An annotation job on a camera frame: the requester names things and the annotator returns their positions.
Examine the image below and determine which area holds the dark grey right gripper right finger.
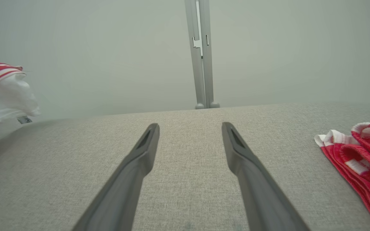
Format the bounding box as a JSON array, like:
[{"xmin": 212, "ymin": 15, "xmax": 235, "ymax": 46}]
[{"xmin": 222, "ymin": 122, "xmax": 311, "ymax": 231}]

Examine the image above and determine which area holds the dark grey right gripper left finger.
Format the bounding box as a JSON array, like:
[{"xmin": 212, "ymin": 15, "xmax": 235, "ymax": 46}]
[{"xmin": 72, "ymin": 123, "xmax": 160, "ymax": 231}]

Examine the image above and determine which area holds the red shorts white stripe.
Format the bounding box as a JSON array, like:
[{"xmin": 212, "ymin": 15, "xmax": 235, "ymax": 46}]
[{"xmin": 314, "ymin": 121, "xmax": 370, "ymax": 231}]

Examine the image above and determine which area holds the red white basketball jersey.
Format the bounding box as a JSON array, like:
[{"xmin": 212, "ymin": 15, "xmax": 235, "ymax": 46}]
[{"xmin": 0, "ymin": 63, "xmax": 41, "ymax": 161}]

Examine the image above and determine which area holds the grey double partition post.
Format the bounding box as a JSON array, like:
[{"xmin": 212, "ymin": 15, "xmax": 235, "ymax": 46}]
[{"xmin": 184, "ymin": 0, "xmax": 220, "ymax": 109}]

